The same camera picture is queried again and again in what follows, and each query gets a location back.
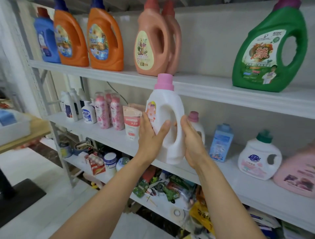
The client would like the person's right hand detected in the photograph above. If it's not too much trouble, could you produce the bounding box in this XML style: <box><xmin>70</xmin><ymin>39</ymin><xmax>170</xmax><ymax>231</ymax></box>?
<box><xmin>180</xmin><ymin>115</ymin><xmax>210</xmax><ymax>171</ymax></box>

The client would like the white bottle dark label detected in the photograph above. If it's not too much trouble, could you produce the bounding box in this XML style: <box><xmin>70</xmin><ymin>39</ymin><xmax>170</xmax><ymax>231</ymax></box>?
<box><xmin>60</xmin><ymin>91</ymin><xmax>78</xmax><ymax>122</ymax></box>

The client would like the white detergent bottle green cap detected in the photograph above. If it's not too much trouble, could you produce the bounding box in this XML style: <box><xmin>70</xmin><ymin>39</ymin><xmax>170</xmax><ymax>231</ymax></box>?
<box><xmin>237</xmin><ymin>130</ymin><xmax>283</xmax><ymax>181</ymax></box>

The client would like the white pump soap bottle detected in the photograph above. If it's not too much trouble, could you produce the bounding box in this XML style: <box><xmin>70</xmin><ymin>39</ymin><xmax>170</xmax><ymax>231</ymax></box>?
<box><xmin>81</xmin><ymin>98</ymin><xmax>97</xmax><ymax>124</ymax></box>

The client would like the white tape roll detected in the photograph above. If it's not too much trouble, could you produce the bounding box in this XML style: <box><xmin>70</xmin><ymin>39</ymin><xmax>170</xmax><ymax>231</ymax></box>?
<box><xmin>171</xmin><ymin>206</ymin><xmax>185</xmax><ymax>221</ymax></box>

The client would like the black cable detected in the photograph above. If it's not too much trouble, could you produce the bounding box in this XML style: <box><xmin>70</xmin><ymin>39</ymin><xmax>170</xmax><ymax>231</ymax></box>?
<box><xmin>107</xmin><ymin>82</ymin><xmax>129</xmax><ymax>105</ymax></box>

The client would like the blue box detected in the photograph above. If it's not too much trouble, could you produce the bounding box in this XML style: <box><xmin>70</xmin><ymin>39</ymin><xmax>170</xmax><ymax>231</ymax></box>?
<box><xmin>0</xmin><ymin>110</ymin><xmax>18</xmax><ymax>127</ymax></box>

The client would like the white metal shelving rack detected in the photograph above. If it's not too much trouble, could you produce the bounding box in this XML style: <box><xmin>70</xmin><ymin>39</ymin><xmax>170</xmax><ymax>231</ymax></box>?
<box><xmin>10</xmin><ymin>0</ymin><xmax>315</xmax><ymax>239</ymax></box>

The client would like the white detergent bottle pink cap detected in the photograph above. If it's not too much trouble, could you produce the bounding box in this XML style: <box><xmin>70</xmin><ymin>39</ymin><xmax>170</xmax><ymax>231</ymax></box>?
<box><xmin>145</xmin><ymin>73</ymin><xmax>186</xmax><ymax>165</ymax></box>

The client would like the green packet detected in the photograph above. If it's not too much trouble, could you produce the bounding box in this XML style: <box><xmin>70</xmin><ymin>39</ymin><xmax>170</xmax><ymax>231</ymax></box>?
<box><xmin>133</xmin><ymin>179</ymin><xmax>150</xmax><ymax>199</ymax></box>

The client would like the small white bottle mauve cap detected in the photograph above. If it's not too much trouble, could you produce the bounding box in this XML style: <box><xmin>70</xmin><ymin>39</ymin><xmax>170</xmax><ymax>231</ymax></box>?
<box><xmin>188</xmin><ymin>111</ymin><xmax>206</xmax><ymax>145</ymax></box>

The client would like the pink white refill pouch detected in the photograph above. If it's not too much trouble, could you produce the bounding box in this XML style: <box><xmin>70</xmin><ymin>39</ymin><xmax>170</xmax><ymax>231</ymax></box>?
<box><xmin>123</xmin><ymin>106</ymin><xmax>143</xmax><ymax>141</ymax></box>

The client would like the wooden table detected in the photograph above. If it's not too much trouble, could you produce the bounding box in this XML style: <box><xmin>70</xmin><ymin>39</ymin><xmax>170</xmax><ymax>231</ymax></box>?
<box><xmin>0</xmin><ymin>115</ymin><xmax>51</xmax><ymax>155</ymax></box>

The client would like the round tin with tape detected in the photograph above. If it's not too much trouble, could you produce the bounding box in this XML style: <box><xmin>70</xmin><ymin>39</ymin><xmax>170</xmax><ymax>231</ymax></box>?
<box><xmin>73</xmin><ymin>140</ymin><xmax>92</xmax><ymax>156</ymax></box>

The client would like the large pale pink bottle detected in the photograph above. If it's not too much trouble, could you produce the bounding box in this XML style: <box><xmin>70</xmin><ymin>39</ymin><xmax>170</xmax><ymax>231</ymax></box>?
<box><xmin>272</xmin><ymin>145</ymin><xmax>315</xmax><ymax>199</ymax></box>

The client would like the black stand base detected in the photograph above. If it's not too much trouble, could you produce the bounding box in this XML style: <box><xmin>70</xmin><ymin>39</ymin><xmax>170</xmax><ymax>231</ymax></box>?
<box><xmin>0</xmin><ymin>168</ymin><xmax>47</xmax><ymax>228</ymax></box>

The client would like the person's left forearm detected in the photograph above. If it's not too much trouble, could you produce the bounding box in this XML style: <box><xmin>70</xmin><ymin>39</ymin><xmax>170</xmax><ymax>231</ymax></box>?
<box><xmin>50</xmin><ymin>153</ymin><xmax>153</xmax><ymax>239</ymax></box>

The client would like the red and white box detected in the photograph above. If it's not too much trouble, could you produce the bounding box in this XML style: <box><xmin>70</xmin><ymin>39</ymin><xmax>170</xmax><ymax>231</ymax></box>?
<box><xmin>85</xmin><ymin>152</ymin><xmax>106</xmax><ymax>176</ymax></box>

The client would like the light blue carton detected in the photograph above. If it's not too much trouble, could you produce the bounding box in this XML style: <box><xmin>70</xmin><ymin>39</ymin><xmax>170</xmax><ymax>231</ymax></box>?
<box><xmin>209</xmin><ymin>123</ymin><xmax>234</xmax><ymax>163</ymax></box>

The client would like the plain white bottle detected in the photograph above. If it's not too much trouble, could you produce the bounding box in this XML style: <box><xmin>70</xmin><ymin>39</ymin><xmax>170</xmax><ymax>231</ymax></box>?
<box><xmin>69</xmin><ymin>88</ymin><xmax>84</xmax><ymax>116</ymax></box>

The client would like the blue detergent bottle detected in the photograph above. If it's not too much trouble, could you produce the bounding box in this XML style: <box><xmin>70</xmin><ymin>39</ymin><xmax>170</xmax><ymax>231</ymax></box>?
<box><xmin>34</xmin><ymin>7</ymin><xmax>61</xmax><ymax>64</ymax></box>

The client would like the blue lidded jar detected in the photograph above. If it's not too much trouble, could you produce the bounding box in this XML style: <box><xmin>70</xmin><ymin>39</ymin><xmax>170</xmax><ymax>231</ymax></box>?
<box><xmin>59</xmin><ymin>141</ymin><xmax>73</xmax><ymax>158</ymax></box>

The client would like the white tub blue band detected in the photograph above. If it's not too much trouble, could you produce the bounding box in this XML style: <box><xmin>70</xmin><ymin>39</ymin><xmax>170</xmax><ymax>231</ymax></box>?
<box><xmin>103</xmin><ymin>152</ymin><xmax>118</xmax><ymax>173</ymax></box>

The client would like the stack of papers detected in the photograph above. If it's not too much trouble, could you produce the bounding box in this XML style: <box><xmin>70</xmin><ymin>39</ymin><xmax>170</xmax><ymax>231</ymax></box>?
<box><xmin>245</xmin><ymin>206</ymin><xmax>282</xmax><ymax>230</ymax></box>

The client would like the yellow plastic bag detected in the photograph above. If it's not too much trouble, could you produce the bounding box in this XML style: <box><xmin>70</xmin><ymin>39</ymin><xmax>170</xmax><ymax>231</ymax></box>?
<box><xmin>189</xmin><ymin>200</ymin><xmax>215</xmax><ymax>235</ymax></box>

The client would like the pile of mixed small goods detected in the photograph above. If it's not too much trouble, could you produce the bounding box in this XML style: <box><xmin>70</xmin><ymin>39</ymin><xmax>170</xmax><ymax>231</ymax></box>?
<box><xmin>141</xmin><ymin>165</ymin><xmax>197</xmax><ymax>205</ymax></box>

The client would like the green detergent bottle purple cap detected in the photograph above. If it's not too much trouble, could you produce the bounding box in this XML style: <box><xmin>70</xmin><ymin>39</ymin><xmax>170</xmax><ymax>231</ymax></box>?
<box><xmin>232</xmin><ymin>0</ymin><xmax>308</xmax><ymax>93</ymax></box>

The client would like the orange detergent bottle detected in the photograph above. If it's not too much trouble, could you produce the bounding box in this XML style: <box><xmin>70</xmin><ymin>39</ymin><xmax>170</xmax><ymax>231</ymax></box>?
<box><xmin>53</xmin><ymin>0</ymin><xmax>90</xmax><ymax>67</ymax></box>
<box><xmin>87</xmin><ymin>0</ymin><xmax>124</xmax><ymax>72</ymax></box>

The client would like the peach detergent bottle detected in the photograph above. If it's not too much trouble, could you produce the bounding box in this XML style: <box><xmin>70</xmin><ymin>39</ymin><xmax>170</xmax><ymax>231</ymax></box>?
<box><xmin>162</xmin><ymin>0</ymin><xmax>182</xmax><ymax>75</ymax></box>
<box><xmin>134</xmin><ymin>0</ymin><xmax>171</xmax><ymax>76</ymax></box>

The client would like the white plastic bin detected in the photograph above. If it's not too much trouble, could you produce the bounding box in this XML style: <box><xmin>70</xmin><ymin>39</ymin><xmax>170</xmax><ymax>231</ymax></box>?
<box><xmin>0</xmin><ymin>109</ymin><xmax>31</xmax><ymax>146</ymax></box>

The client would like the person's left hand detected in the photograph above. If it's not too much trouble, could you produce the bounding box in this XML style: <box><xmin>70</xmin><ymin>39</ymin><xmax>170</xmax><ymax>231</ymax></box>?
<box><xmin>137</xmin><ymin>112</ymin><xmax>171</xmax><ymax>164</ymax></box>

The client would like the pink floral bottle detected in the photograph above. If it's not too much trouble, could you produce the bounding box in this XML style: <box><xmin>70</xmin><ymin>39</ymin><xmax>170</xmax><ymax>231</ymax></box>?
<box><xmin>110</xmin><ymin>93</ymin><xmax>125</xmax><ymax>131</ymax></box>
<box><xmin>95</xmin><ymin>92</ymin><xmax>111</xmax><ymax>129</ymax></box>
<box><xmin>104</xmin><ymin>90</ymin><xmax>113</xmax><ymax>123</ymax></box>

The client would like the white and green round container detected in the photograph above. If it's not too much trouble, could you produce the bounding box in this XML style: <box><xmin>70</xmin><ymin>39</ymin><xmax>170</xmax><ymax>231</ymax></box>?
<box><xmin>116</xmin><ymin>157</ymin><xmax>130</xmax><ymax>172</ymax></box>

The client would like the person's right forearm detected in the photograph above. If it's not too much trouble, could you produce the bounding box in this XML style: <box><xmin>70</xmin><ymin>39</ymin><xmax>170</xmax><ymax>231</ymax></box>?
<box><xmin>193</xmin><ymin>156</ymin><xmax>267</xmax><ymax>239</ymax></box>

